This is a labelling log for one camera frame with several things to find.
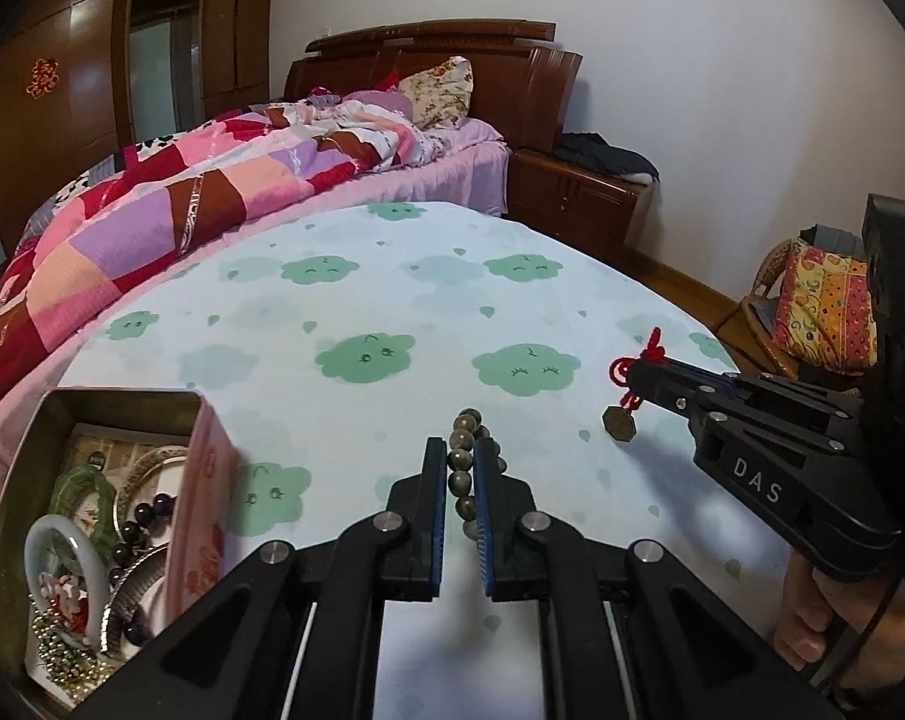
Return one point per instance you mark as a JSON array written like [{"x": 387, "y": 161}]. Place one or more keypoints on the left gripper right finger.
[{"x": 624, "y": 632}]

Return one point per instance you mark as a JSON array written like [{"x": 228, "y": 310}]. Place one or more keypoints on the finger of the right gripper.
[
  {"x": 681, "y": 374},
  {"x": 808, "y": 418}
]

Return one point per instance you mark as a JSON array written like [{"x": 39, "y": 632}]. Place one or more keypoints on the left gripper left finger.
[{"x": 293, "y": 632}]

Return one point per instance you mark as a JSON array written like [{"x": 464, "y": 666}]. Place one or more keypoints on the red knot cord charm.
[{"x": 625, "y": 372}]

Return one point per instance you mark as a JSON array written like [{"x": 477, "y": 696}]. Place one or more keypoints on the silver wrist watch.
[{"x": 143, "y": 576}]

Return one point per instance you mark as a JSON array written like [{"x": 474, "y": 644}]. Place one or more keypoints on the pale jade bangle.
[{"x": 66, "y": 576}]

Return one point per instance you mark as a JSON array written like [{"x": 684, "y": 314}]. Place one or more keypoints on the silver bangle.
[{"x": 150, "y": 464}]

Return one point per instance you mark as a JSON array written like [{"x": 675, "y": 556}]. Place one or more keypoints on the green jade bangle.
[{"x": 85, "y": 496}]

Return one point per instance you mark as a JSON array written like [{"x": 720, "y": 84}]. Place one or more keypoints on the wicker chair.
[{"x": 759, "y": 306}]

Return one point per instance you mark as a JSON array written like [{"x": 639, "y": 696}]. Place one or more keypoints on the yellow floral cushion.
[{"x": 824, "y": 313}]

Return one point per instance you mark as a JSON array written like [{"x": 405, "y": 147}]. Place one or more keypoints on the pink tin box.
[{"x": 185, "y": 507}]

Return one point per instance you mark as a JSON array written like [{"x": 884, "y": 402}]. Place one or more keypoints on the paper booklet in tin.
[{"x": 112, "y": 450}]

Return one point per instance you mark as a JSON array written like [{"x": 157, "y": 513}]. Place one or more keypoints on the wooden nightstand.
[{"x": 586, "y": 211}]

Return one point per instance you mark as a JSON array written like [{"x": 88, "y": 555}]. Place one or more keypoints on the dark clothes on nightstand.
[{"x": 593, "y": 153}]

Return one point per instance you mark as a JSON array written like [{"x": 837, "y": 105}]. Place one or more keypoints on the pink bed sheet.
[{"x": 473, "y": 175}]

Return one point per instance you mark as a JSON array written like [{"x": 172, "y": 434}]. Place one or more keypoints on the cloud pattern tablecloth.
[{"x": 335, "y": 347}]

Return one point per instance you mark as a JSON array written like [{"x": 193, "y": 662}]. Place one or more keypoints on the wooden bed headboard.
[{"x": 509, "y": 73}]

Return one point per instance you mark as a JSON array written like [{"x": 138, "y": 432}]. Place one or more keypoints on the floral pillow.
[{"x": 440, "y": 96}]

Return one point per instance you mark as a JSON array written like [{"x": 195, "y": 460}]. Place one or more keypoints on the patchwork quilt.
[{"x": 131, "y": 227}]

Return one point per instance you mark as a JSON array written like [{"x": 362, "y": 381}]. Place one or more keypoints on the red double happiness decal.
[{"x": 43, "y": 79}]

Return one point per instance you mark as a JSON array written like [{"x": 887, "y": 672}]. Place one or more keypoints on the brown wooden wardrobe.
[{"x": 44, "y": 143}]

